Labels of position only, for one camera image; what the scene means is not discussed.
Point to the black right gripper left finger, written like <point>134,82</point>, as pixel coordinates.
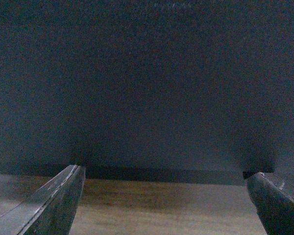
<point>50,210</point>

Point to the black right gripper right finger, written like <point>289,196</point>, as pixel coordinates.
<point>273,196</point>

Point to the black shelf panel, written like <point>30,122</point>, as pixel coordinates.
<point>159,86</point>

